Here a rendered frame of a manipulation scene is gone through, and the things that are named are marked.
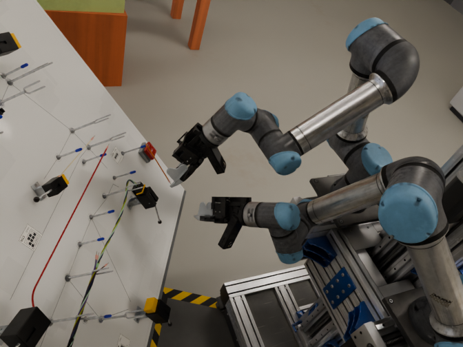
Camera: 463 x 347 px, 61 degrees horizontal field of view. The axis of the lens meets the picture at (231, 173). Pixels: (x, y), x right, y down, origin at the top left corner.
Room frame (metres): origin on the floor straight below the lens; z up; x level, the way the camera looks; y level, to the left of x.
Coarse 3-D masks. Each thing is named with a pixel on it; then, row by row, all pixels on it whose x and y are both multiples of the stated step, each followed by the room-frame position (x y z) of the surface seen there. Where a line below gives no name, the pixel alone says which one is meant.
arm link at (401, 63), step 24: (408, 48) 1.05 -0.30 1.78; (384, 72) 0.99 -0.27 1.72; (408, 72) 1.00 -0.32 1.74; (360, 96) 0.94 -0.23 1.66; (384, 96) 0.96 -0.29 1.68; (312, 120) 0.88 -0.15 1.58; (336, 120) 0.89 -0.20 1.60; (264, 144) 0.83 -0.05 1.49; (288, 144) 0.82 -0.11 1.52; (312, 144) 0.84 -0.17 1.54; (288, 168) 0.79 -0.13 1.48
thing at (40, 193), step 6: (54, 180) 0.57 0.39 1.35; (60, 180) 0.58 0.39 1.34; (36, 186) 0.56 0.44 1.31; (42, 186) 0.55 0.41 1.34; (48, 186) 0.55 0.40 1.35; (54, 186) 0.56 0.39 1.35; (60, 186) 0.57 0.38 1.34; (66, 186) 0.58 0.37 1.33; (36, 192) 0.55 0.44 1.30; (42, 192) 0.55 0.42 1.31; (48, 192) 0.54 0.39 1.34; (54, 192) 0.55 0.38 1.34; (60, 192) 0.56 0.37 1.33; (36, 198) 0.51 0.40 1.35; (42, 198) 0.55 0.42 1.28
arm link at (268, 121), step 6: (258, 108) 0.93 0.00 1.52; (258, 114) 0.90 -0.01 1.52; (264, 114) 0.92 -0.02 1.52; (270, 114) 0.94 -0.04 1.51; (258, 120) 0.89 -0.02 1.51; (264, 120) 0.89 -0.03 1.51; (270, 120) 0.90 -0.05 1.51; (276, 120) 0.95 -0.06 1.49; (252, 126) 0.87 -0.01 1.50; (258, 126) 0.88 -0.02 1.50; (264, 126) 0.88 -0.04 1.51; (270, 126) 0.88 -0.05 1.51; (276, 126) 0.89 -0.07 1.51; (246, 132) 0.88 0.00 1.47; (252, 132) 0.88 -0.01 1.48; (258, 132) 0.86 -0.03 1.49; (264, 132) 0.86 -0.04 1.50; (258, 138) 0.85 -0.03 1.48
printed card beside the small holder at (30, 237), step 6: (30, 228) 0.47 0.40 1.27; (24, 234) 0.45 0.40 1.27; (30, 234) 0.46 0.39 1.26; (36, 234) 0.47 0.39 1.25; (42, 234) 0.48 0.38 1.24; (24, 240) 0.44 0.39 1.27; (30, 240) 0.45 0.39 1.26; (36, 240) 0.46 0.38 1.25; (30, 246) 0.44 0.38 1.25; (36, 246) 0.45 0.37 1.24
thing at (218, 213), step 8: (216, 200) 0.81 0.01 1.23; (224, 200) 0.79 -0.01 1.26; (232, 200) 0.81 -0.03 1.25; (240, 200) 0.81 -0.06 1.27; (248, 200) 0.81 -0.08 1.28; (216, 208) 0.79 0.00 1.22; (224, 208) 0.78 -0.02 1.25; (232, 208) 0.79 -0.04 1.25; (240, 208) 0.77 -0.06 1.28; (216, 216) 0.76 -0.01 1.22; (224, 216) 0.76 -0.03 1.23; (240, 216) 0.75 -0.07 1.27
